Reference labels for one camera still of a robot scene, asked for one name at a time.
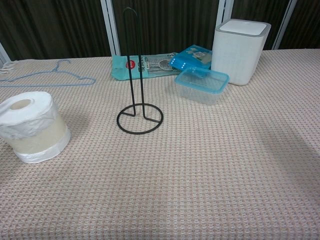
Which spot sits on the white paper roll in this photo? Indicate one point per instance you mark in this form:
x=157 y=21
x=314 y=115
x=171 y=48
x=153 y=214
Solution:
x=32 y=125

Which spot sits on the clear container with blue lid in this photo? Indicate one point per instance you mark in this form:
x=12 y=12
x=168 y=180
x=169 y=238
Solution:
x=200 y=85

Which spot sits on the patterned woven tablecloth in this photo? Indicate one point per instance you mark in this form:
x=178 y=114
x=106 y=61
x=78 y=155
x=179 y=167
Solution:
x=175 y=175

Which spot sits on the teal flat package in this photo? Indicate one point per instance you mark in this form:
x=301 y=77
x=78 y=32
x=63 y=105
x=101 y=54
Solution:
x=120 y=68

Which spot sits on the blue tissue pack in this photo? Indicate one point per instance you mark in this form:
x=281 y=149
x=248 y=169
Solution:
x=192 y=57

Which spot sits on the white trash bin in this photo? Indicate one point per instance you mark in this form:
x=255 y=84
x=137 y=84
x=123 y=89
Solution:
x=235 y=57

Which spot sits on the white frame post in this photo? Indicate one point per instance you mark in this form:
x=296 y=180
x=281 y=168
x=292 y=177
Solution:
x=221 y=12
x=283 y=25
x=3 y=53
x=111 y=27

